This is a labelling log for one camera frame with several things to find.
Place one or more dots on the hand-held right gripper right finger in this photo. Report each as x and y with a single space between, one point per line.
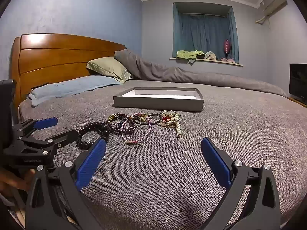
215 163

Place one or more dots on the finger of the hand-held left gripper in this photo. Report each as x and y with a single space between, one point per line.
45 123
63 139

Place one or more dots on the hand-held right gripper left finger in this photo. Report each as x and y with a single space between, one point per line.
92 163

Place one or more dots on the red bead jewelry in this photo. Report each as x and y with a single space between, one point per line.
165 118

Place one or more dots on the silver bangle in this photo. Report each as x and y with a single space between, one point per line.
159 119

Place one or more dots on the grey shallow cardboard box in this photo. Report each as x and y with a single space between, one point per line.
156 105

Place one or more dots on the person's left hand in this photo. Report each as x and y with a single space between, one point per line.
14 181

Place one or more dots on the blue pillow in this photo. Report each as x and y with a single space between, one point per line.
72 86

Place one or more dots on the gold hairpin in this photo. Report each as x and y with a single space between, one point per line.
178 131

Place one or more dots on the grey woven bedspread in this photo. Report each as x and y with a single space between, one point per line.
156 177

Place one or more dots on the wooden headboard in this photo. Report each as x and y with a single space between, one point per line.
60 60

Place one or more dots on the green pillow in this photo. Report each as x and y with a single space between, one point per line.
108 68

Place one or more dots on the grey duvet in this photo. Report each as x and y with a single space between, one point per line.
191 79

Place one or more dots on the window sill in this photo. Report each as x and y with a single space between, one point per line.
215 62

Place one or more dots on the wooden television cabinet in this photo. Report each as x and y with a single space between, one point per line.
296 101

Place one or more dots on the pink cloth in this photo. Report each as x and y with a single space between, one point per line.
229 60

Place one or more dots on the beige cloth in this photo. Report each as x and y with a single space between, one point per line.
210 55

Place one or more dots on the green cloth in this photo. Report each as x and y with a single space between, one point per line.
189 54

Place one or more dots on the black television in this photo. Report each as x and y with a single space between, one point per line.
298 81

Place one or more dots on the pink ribbed goblet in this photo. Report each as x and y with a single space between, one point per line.
227 46

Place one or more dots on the blue curtain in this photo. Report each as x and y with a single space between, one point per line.
203 33

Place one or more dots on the air conditioner pipe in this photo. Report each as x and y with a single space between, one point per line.
262 19

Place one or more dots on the white air conditioner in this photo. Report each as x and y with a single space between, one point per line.
273 2

